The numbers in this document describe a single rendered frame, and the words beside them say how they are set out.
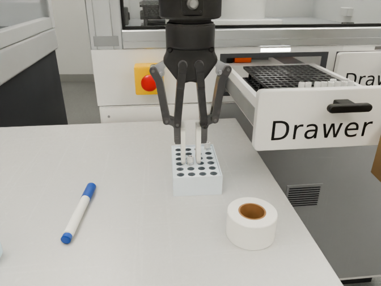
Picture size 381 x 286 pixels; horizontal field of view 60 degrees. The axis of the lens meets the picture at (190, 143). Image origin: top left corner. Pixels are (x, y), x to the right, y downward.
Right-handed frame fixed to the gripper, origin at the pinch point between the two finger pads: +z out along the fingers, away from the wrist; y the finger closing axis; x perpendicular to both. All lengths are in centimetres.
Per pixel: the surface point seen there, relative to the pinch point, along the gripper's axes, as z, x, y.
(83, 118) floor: 83, 234, -82
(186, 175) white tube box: 4.1, -4.2, -1.0
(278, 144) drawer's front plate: 0.7, -0.4, 15.8
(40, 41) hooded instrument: -4, 99, -58
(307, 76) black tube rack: -6.4, 20.1, 28.3
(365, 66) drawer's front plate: -5, 33, 50
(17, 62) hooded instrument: -1, 70, -57
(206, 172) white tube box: 4.1, -3.3, 2.5
